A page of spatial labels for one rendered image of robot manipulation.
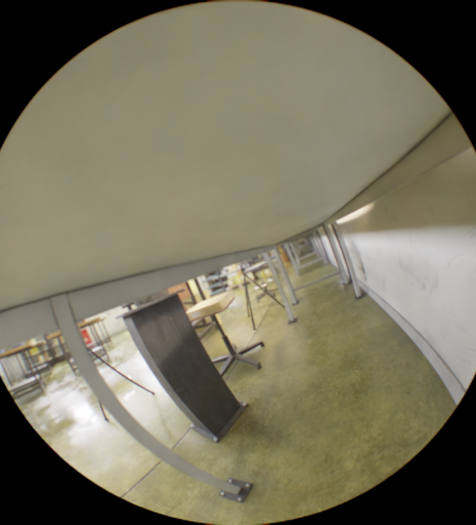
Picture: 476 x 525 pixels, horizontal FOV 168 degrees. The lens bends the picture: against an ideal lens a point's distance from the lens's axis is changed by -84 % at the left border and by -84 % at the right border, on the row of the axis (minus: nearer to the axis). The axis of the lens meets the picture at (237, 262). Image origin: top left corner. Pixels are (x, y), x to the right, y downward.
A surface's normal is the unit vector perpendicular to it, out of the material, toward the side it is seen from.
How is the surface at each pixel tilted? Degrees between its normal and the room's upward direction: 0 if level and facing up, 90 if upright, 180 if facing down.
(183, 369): 90
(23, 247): 180
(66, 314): 90
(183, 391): 90
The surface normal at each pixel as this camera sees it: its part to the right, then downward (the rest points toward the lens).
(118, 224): 0.39, 0.92
